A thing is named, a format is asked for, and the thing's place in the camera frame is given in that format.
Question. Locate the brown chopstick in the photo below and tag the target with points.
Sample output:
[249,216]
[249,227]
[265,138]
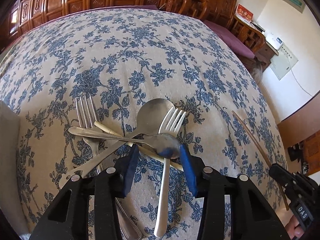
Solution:
[250,135]

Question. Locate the beige chopstick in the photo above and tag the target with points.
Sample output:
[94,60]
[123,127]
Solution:
[107,129]

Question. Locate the small metal spoon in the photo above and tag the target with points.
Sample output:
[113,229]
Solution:
[165,146]

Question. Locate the grey plastic bag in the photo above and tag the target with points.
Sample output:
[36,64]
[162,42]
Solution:
[256,71]

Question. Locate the silver fork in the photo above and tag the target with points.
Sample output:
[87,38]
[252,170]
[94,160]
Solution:
[162,205]

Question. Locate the white box device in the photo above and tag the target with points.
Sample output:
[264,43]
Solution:
[273,42]

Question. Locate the red desk calendar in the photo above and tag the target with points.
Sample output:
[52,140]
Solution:
[244,13]

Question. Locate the person's right hand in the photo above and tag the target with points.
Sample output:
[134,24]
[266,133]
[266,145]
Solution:
[293,230]

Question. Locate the blue floral tablecloth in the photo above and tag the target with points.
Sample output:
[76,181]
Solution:
[125,55]

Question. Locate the carved wooden armchair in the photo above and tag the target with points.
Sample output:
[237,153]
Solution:
[220,2]

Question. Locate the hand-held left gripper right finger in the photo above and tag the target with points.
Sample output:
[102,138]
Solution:
[190,175]

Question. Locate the wooden side table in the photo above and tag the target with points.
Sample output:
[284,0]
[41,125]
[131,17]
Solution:
[265,52]

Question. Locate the purple armchair cushion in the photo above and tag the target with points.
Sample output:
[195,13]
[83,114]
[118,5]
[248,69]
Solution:
[232,40]

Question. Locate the metal fork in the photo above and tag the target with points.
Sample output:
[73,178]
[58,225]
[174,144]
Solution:
[86,112]

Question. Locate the white electrical panel cover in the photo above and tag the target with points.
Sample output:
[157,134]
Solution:
[283,62]

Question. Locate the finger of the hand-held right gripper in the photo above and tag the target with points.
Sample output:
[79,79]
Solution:
[297,153]
[290,180]

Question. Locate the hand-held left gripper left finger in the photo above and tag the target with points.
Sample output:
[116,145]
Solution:
[130,172]

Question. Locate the large metal spoon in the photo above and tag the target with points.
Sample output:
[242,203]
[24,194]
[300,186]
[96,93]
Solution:
[152,115]

